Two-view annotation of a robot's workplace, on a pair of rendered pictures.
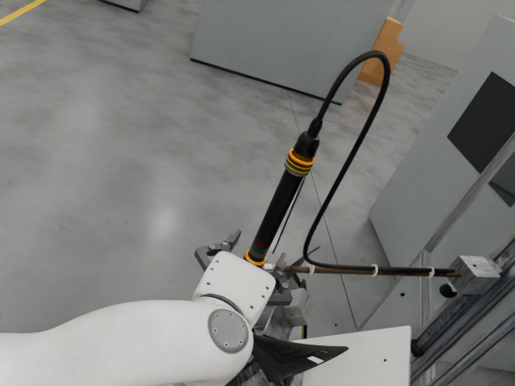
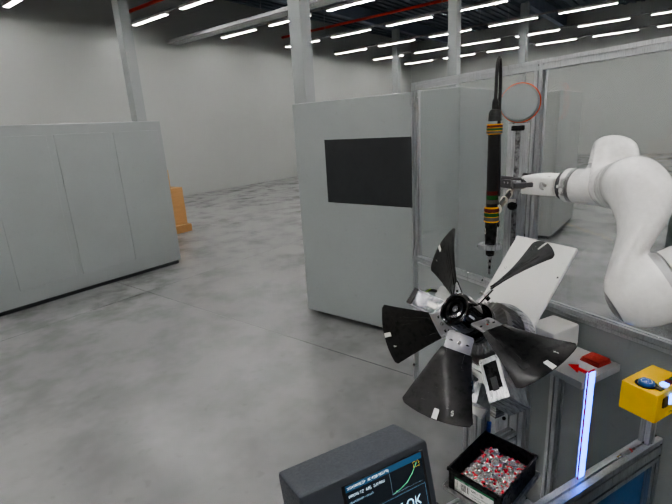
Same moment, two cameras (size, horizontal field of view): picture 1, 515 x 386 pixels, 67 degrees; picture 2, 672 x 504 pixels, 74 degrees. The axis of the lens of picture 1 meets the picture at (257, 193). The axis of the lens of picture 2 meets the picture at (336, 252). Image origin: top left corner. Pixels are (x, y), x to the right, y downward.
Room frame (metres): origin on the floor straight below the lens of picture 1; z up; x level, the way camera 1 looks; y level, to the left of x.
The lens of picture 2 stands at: (-0.23, 1.11, 1.83)
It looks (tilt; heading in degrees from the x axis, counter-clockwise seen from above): 16 degrees down; 324
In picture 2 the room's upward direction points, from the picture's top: 3 degrees counter-clockwise
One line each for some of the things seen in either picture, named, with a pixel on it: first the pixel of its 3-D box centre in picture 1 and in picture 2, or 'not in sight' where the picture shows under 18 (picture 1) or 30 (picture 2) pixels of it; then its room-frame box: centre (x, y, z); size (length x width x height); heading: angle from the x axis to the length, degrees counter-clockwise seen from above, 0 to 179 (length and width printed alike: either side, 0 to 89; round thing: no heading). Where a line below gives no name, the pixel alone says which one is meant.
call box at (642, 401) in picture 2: not in sight; (652, 394); (0.17, -0.29, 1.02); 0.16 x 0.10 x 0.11; 82
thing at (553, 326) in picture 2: not in sight; (549, 333); (0.68, -0.65, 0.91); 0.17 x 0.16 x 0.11; 82
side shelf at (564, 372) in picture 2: not in sight; (559, 357); (0.61, -0.60, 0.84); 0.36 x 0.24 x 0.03; 172
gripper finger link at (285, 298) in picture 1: (267, 293); not in sight; (0.41, -0.07, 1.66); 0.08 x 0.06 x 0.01; 90
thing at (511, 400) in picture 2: not in sight; (503, 384); (0.52, -0.07, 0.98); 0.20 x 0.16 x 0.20; 82
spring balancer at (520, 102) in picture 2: not in sight; (520, 102); (0.90, -0.69, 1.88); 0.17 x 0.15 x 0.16; 172
